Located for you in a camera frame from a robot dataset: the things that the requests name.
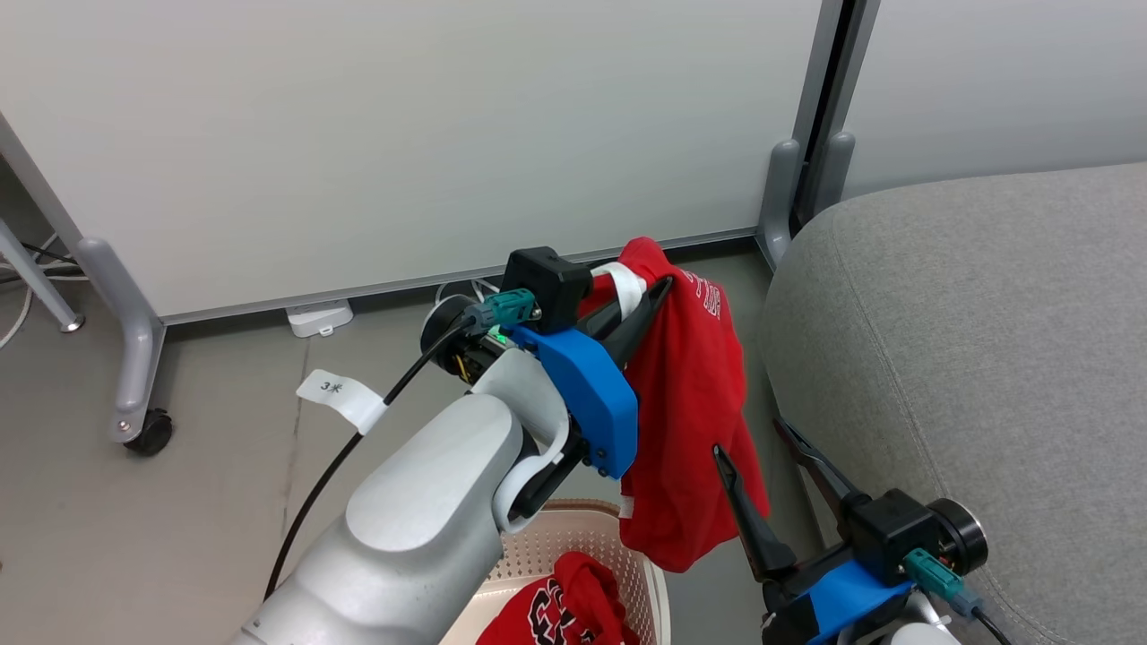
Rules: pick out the grey fabric sofa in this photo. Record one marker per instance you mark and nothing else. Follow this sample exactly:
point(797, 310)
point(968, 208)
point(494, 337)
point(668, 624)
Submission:
point(986, 376)

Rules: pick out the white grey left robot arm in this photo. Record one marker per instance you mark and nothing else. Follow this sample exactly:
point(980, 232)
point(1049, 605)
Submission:
point(421, 520)

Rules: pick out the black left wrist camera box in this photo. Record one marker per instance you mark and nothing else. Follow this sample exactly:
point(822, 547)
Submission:
point(548, 285)

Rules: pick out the red T-shirt white lettering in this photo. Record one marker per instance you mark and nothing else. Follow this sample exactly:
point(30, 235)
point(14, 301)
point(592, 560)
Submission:
point(690, 412)

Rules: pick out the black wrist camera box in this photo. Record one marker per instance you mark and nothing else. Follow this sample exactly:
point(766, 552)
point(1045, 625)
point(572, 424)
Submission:
point(548, 285)
point(892, 533)

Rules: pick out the narrow white partition panel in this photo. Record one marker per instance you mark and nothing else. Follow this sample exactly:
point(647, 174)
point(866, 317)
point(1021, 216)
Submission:
point(1013, 81)

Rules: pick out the white perforated laundry basket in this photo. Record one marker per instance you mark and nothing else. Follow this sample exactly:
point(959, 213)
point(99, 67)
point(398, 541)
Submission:
point(547, 537)

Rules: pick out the grey partition post with foot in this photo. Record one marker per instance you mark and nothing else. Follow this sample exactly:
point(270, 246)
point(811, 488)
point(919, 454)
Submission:
point(833, 170)
point(778, 197)

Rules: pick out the large white partition panel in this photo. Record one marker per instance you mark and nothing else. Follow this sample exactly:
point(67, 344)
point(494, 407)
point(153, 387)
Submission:
point(403, 134)

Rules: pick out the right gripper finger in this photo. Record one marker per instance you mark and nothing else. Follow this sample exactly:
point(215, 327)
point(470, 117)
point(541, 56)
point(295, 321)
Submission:
point(751, 520)
point(820, 470)

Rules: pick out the grey partition leg with caster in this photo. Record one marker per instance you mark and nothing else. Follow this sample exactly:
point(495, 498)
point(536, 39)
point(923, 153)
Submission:
point(130, 340)

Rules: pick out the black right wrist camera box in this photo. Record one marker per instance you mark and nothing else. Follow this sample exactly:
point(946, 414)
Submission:
point(892, 533)

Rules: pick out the white power adapter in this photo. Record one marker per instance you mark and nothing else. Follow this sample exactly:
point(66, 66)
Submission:
point(319, 317)

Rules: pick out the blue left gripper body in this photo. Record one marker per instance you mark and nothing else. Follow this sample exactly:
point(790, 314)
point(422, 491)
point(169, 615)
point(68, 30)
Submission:
point(587, 394)

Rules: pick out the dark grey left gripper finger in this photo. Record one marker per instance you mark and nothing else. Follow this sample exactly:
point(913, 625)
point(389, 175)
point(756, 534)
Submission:
point(638, 318)

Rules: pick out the grey metal table leg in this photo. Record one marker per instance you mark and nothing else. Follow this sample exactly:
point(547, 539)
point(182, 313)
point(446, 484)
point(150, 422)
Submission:
point(40, 278)

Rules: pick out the red garment black white print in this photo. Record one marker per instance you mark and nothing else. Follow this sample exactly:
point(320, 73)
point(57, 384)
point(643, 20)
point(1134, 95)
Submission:
point(573, 600)

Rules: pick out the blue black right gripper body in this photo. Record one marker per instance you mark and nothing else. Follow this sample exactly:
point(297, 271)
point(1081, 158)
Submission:
point(851, 596)

